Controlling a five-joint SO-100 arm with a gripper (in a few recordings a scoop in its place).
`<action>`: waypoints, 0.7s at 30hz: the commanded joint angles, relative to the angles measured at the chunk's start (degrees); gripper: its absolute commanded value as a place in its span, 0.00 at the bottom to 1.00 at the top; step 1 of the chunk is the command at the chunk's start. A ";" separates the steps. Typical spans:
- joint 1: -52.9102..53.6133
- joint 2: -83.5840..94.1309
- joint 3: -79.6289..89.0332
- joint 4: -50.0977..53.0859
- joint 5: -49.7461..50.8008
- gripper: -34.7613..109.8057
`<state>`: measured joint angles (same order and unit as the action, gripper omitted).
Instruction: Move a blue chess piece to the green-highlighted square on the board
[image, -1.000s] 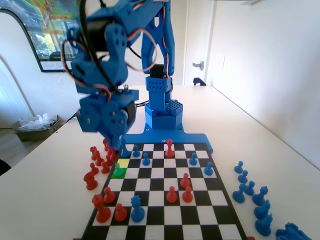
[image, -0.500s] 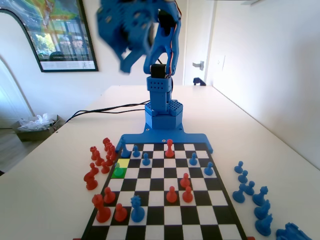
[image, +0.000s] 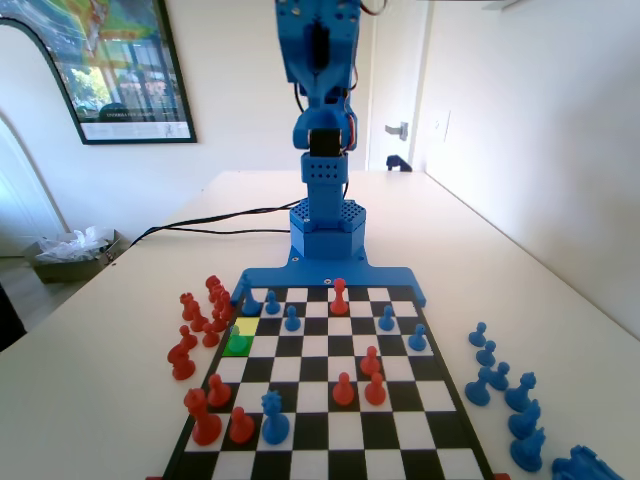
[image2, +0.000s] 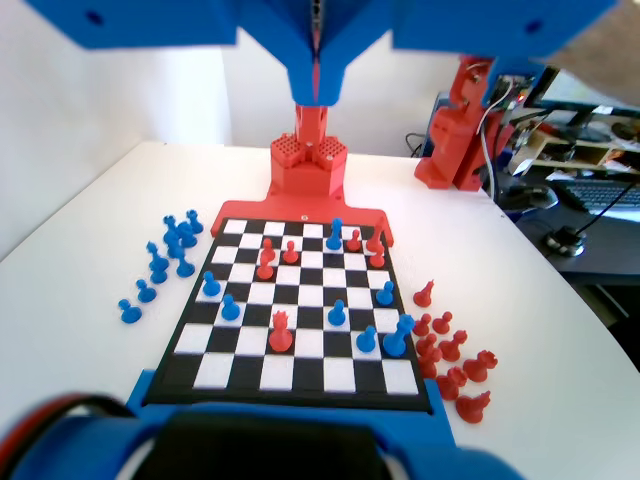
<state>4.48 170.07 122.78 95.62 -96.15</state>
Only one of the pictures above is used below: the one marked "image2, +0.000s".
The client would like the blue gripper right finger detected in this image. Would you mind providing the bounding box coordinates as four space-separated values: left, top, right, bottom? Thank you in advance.
315 0 619 106

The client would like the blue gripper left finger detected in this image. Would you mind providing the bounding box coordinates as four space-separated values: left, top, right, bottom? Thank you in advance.
24 0 317 106

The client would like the blue queen piece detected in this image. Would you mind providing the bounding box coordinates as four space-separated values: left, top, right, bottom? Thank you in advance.
325 217 345 251

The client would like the chessboard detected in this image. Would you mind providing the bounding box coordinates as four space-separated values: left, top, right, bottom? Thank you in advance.
142 217 434 414

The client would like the red chess piece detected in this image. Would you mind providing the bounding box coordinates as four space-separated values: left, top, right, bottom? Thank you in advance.
435 366 469 401
462 349 501 384
418 349 444 380
439 329 469 362

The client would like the red chess queen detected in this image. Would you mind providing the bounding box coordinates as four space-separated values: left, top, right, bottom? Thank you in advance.
268 309 294 355

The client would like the black computer monitor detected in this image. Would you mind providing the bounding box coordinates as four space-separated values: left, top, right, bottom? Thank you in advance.
519 64 640 144

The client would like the wooden desk shelf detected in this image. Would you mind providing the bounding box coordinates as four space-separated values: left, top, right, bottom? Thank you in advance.
509 122 640 177

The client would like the black computer mouse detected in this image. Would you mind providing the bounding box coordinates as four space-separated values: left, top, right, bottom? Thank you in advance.
502 183 560 212

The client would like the black keyboard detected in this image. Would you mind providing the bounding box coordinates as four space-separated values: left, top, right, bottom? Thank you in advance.
553 179 640 217

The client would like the round black desk device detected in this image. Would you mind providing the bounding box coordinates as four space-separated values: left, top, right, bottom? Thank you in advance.
543 226 587 260

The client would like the dark desk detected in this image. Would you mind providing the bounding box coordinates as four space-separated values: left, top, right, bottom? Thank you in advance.
499 169 640 321

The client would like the white cable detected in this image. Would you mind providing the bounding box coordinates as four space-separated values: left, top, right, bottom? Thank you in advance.
477 79 516 201

